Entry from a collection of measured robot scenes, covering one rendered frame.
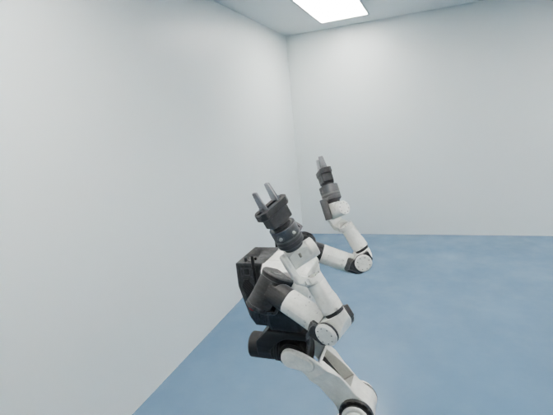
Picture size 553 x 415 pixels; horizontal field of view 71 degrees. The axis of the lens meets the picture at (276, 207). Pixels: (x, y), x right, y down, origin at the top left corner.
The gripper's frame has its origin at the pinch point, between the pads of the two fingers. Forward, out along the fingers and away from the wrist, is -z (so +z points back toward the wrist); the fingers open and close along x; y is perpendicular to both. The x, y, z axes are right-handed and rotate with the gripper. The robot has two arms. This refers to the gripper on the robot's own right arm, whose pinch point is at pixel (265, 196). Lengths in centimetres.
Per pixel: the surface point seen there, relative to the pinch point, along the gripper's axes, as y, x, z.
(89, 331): -147, -59, 48
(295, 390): -106, 9, 159
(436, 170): -194, 369, 199
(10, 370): -122, -93, 30
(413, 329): -92, 115, 205
